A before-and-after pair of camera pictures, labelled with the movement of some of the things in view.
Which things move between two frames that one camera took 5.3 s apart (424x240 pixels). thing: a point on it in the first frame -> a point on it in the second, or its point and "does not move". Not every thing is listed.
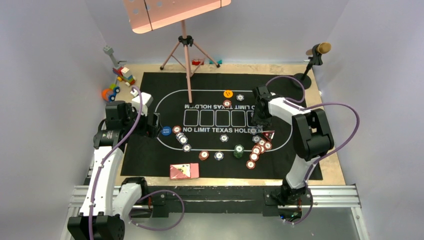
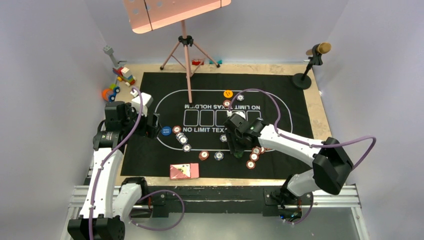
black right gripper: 266,122 -> 231,142
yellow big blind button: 228,93 does not move
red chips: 257,149 does not move
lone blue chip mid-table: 224,138 does not move
